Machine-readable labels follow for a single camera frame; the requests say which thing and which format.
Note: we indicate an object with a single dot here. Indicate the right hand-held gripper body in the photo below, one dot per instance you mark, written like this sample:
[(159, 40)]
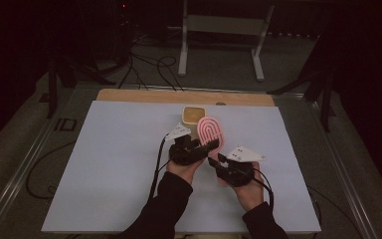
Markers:
[(237, 172)]

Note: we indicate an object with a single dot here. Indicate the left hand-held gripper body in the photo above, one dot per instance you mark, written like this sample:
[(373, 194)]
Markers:
[(185, 156)]

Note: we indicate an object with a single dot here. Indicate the pink hairbrush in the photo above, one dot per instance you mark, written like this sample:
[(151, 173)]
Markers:
[(209, 129)]

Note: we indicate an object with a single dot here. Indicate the beige square cup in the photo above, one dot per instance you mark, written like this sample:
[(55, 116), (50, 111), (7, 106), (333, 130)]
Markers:
[(192, 114)]

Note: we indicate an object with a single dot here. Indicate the person's left hand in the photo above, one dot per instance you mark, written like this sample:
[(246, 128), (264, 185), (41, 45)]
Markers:
[(184, 171)]

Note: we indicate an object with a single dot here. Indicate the person's right hand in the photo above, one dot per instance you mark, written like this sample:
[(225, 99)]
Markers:
[(252, 195)]

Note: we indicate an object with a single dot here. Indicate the wooden table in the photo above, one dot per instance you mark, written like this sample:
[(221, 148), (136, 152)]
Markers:
[(179, 97)]

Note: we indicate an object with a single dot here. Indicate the white table mat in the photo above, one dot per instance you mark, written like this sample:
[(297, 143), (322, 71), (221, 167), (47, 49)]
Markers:
[(112, 166)]

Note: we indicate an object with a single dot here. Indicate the dark stand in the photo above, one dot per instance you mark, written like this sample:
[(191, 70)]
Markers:
[(52, 86), (326, 99)]

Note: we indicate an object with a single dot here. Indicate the white metal stand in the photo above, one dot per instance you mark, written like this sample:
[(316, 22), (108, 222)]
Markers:
[(225, 25)]

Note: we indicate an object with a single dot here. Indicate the aluminium floor rail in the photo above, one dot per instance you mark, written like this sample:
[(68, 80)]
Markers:
[(338, 166), (23, 169)]

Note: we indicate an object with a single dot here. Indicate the black rectangular floor bracket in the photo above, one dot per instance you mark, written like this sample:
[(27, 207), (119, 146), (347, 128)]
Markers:
[(65, 124)]

